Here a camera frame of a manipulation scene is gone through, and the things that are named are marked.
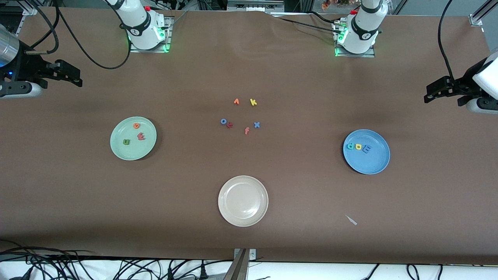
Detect green plate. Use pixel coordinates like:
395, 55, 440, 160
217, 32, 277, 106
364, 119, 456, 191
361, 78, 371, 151
110, 116, 157, 161

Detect blue plate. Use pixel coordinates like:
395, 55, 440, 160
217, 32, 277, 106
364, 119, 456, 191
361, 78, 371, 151
343, 129, 391, 175

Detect orange artificial flowers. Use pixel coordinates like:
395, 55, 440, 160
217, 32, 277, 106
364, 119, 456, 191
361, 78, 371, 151
321, 0, 351, 10

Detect brown table cover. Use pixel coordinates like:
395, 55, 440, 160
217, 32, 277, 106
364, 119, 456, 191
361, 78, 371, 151
0, 6, 498, 265

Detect beige plate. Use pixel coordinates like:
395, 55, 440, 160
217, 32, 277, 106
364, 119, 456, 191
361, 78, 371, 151
218, 175, 269, 228

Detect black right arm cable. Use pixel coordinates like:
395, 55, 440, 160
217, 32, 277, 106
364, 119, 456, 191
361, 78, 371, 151
29, 0, 133, 70

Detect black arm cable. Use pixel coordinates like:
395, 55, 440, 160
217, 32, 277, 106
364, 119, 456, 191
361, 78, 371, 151
29, 0, 133, 70
438, 0, 456, 80

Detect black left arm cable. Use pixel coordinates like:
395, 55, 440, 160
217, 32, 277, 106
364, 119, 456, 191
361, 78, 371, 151
438, 0, 456, 80

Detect aluminium table rail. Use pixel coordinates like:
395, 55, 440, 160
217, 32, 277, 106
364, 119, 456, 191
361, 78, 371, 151
16, 0, 43, 17
469, 0, 498, 26

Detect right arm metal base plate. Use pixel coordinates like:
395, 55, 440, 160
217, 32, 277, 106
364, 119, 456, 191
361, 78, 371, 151
129, 16, 172, 53

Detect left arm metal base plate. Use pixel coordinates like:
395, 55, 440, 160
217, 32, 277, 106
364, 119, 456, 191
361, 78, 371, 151
334, 21, 376, 58

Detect black table cable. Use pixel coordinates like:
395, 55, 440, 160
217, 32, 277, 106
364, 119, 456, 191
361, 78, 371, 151
278, 17, 337, 29
305, 10, 343, 24

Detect aluminium frame profile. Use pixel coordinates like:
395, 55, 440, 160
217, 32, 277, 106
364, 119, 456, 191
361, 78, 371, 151
227, 0, 285, 13

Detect grey metal camera pole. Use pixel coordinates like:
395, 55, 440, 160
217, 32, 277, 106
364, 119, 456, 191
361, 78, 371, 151
224, 248, 257, 280

